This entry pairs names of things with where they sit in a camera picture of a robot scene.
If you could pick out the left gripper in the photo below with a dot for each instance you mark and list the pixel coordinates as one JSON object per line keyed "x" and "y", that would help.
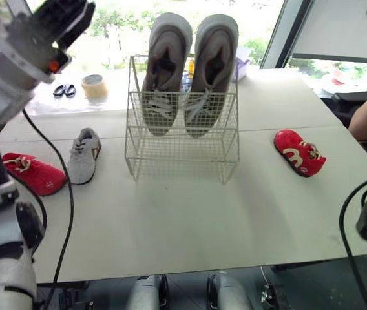
{"x": 68, "y": 17}

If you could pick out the black scissors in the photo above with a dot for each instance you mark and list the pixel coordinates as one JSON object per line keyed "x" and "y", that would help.
{"x": 64, "y": 91}

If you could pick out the tan tape roll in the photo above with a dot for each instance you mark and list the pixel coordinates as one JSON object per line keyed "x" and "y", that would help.
{"x": 94, "y": 90}

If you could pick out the black chair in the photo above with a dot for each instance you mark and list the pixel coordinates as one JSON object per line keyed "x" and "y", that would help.
{"x": 351, "y": 97}

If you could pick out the large grey shoe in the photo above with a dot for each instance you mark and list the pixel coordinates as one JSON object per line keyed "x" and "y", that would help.
{"x": 216, "y": 48}
{"x": 165, "y": 48}

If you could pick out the yellow bottle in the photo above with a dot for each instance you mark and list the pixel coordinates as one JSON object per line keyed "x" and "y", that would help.
{"x": 191, "y": 68}

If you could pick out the small grey shoe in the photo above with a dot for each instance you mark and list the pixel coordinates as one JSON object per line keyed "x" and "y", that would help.
{"x": 83, "y": 158}

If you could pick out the white and purple pack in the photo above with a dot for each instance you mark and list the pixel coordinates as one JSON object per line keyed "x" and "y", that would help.
{"x": 242, "y": 66}

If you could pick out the small red shoe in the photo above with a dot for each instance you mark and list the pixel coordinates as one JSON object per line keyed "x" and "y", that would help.
{"x": 295, "y": 151}
{"x": 38, "y": 176}

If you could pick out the robot body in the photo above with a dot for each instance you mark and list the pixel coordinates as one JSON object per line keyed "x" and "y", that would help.
{"x": 228, "y": 294}

